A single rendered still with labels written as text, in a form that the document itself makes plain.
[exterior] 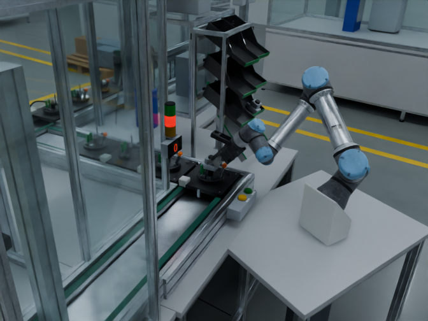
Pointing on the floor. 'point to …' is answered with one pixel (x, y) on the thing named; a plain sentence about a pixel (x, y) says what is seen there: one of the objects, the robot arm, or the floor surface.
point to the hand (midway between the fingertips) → (209, 159)
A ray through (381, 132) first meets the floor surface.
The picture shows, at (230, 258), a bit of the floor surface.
